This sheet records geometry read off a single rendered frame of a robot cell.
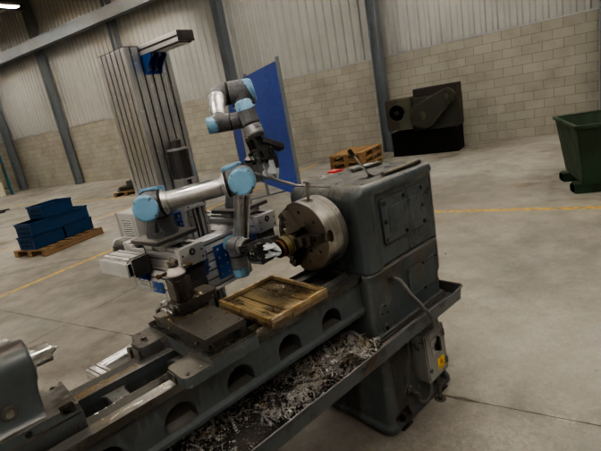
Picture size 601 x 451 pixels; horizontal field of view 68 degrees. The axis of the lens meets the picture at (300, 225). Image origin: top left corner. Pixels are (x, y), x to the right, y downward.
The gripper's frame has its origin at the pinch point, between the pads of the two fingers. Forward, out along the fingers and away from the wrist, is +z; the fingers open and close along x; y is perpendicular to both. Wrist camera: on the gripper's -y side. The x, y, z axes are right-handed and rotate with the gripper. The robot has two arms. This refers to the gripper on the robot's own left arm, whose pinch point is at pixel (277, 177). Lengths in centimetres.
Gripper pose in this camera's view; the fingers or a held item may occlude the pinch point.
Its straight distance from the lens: 193.2
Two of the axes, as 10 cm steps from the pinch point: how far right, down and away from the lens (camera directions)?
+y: -7.0, 3.2, -6.4
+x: 6.1, -2.0, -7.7
